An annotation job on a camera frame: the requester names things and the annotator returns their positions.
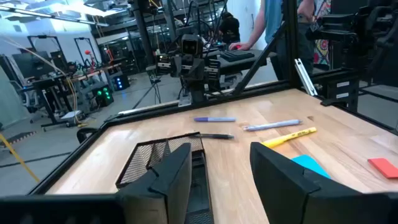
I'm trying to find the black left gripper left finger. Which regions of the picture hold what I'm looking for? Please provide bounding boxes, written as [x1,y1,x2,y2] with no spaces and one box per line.
[116,142,193,224]

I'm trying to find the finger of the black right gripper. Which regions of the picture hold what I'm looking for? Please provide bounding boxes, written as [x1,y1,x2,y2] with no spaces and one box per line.
[187,57,206,82]
[170,55,188,78]

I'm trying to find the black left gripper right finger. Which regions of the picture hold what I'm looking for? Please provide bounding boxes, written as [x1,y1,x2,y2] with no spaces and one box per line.
[249,141,363,224]

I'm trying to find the blue sticky note pad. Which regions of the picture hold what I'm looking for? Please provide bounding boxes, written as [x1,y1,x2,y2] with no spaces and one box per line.
[290,154,332,180]

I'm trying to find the yellow highlighter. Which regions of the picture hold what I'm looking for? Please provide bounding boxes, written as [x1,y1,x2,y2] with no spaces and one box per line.
[260,126,318,149]

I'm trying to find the purple marker pen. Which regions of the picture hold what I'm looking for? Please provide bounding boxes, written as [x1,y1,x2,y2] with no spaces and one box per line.
[193,116,237,123]

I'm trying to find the lavender pen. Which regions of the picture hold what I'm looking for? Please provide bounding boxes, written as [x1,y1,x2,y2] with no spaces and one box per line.
[242,119,303,132]

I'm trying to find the orange eraser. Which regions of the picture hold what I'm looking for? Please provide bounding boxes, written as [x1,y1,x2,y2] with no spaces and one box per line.
[367,157,398,180]

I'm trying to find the black mesh desk organizer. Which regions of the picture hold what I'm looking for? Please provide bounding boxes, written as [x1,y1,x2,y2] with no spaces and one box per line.
[114,131,215,224]

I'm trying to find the black keyboard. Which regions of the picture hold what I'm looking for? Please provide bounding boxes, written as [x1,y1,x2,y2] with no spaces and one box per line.
[219,49,256,63]

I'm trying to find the black computer desk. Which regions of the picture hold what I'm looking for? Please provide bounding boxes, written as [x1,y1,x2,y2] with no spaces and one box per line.
[214,48,278,91]

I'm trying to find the person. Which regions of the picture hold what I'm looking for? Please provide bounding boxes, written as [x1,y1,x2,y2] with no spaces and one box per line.
[229,0,315,82]
[218,11,241,45]

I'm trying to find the computer tower blue lights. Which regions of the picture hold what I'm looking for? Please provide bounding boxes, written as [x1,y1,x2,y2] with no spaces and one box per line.
[113,73,131,92]

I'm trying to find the computer tower green lights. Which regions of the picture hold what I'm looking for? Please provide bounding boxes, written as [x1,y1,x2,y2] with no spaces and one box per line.
[91,83,115,108]

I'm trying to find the wooden workbench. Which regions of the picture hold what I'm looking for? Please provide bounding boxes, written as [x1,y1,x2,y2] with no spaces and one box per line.
[70,63,123,82]

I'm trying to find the silver aluminium extrusion piece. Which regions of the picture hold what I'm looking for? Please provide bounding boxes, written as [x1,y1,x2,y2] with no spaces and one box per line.
[294,58,318,97]

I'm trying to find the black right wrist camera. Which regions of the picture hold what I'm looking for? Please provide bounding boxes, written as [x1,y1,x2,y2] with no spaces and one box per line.
[181,34,204,57]

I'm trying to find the yellow hanging cable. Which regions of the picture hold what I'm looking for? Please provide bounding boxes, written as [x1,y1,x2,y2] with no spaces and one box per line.
[0,133,41,184]

